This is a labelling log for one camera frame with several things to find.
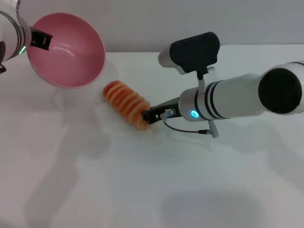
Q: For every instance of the orange striped bread roll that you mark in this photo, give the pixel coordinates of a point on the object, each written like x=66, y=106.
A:
x=123, y=102

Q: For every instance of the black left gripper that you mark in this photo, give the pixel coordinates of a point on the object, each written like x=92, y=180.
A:
x=34, y=36

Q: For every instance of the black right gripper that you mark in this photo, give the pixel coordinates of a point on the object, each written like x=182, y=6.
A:
x=171, y=107

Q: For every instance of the pink plastic bowl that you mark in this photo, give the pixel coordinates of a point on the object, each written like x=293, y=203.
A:
x=71, y=64

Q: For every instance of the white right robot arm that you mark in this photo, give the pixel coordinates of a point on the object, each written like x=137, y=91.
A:
x=237, y=99

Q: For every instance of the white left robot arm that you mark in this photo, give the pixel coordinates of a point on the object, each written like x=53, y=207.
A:
x=12, y=35

